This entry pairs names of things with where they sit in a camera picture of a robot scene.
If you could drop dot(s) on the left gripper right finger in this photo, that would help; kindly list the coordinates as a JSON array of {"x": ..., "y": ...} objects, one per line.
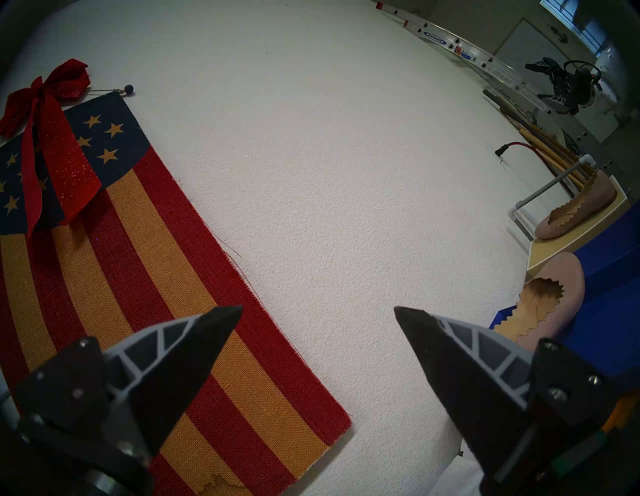
[{"x": 475, "y": 390}]

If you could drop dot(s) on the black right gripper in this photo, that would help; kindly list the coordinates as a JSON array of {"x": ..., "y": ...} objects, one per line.
[{"x": 575, "y": 87}]

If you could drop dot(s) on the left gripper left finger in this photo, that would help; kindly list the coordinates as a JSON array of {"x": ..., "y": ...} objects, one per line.
[{"x": 165, "y": 380}]

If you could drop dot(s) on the beige scalloped shoe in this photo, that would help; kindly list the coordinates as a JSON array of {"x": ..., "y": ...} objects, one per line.
[
  {"x": 590, "y": 200},
  {"x": 570, "y": 285}
]

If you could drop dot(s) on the tan closed shoe box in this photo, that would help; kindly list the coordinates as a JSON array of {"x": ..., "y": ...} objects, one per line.
[{"x": 575, "y": 245}]

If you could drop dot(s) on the blue open shoe box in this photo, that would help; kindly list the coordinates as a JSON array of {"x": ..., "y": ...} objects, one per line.
[{"x": 615, "y": 240}]

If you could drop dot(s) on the window with blinds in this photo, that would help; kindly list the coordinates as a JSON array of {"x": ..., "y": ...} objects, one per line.
[{"x": 575, "y": 20}]

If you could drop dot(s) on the wooden sticks bundle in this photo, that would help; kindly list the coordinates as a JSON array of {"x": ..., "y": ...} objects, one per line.
[{"x": 555, "y": 152}]

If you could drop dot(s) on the burlap american flag banner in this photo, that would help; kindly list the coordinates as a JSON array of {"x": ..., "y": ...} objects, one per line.
[{"x": 150, "y": 280}]

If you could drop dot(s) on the aluminium ladder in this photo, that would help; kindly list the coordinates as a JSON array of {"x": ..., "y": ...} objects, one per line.
[{"x": 440, "y": 36}]

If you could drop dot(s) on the red glitter ribbon bow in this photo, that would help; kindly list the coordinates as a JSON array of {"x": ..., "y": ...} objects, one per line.
[{"x": 60, "y": 150}]

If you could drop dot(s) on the wooden flag dowel rod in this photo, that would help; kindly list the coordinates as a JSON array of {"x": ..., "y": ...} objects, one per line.
[{"x": 129, "y": 89}]

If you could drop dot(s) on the white flat wall panel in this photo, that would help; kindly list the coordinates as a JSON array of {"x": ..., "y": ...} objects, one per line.
[{"x": 535, "y": 42}]

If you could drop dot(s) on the grey pipe cart rail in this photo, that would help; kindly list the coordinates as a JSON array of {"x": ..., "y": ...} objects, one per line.
[{"x": 547, "y": 187}]

